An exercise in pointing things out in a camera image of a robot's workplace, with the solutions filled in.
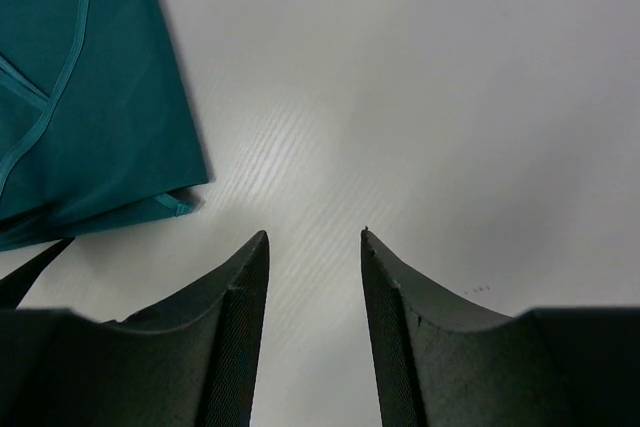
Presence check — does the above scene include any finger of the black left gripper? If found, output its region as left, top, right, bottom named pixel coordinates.
left=0, top=238, right=73, bottom=310

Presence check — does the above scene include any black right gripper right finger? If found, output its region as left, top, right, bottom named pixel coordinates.
left=361, top=230, right=639, bottom=426

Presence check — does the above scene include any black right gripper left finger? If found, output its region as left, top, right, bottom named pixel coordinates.
left=1, top=231, right=269, bottom=426

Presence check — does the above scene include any teal satin napkin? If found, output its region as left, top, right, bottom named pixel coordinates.
left=1, top=0, right=208, bottom=250

